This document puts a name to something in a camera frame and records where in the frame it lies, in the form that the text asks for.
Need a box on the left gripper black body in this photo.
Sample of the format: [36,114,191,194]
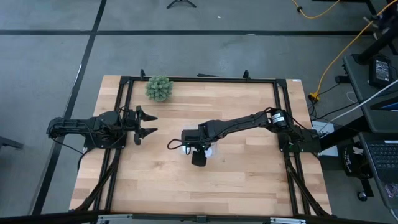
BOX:
[124,107,143,137]

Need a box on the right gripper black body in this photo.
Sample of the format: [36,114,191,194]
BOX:
[181,129,209,148]

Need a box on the clear plastic basket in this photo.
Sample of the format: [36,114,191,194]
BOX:
[180,123,223,158]

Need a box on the green potted plant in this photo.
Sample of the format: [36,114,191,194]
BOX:
[144,75,174,103]

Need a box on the black tripod foot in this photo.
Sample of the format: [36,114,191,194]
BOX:
[166,0,198,9]

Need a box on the grey stand foot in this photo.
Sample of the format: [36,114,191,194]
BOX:
[0,136,25,150]

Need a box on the white box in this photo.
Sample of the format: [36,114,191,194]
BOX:
[312,120,340,157]

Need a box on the black bag with white print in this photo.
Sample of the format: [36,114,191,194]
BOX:
[339,142,373,179]

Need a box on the black side desk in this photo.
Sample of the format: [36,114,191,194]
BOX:
[343,15,398,210]

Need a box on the dark laptop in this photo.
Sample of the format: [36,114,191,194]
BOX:
[359,130,398,210]

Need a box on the black power brick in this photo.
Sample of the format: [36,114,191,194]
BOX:
[369,55,393,90]

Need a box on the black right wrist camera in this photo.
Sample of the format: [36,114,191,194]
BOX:
[190,148,208,168]

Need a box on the black aluminium table frame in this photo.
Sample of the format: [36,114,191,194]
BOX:
[70,68,332,219]

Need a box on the black floor cable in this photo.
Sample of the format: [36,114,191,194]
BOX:
[307,83,360,122]

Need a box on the yellow extension cable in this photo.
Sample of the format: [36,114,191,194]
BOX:
[291,0,341,19]
[308,0,398,102]

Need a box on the white cable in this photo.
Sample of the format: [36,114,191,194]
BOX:
[330,78,398,123]

